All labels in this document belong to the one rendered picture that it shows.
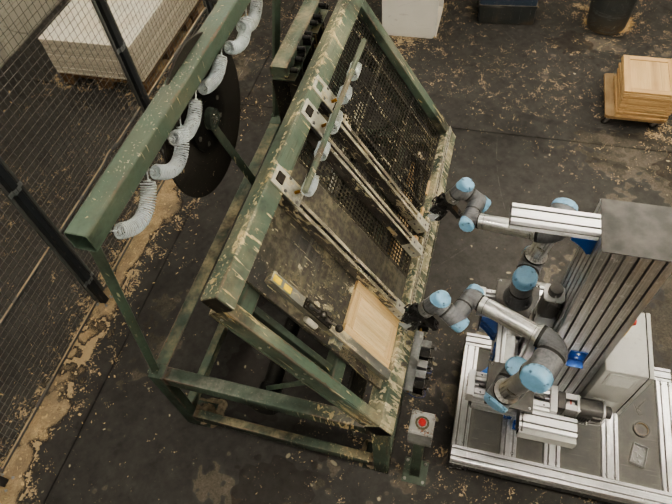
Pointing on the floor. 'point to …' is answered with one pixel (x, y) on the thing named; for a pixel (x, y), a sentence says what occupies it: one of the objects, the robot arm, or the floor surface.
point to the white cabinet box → (412, 17)
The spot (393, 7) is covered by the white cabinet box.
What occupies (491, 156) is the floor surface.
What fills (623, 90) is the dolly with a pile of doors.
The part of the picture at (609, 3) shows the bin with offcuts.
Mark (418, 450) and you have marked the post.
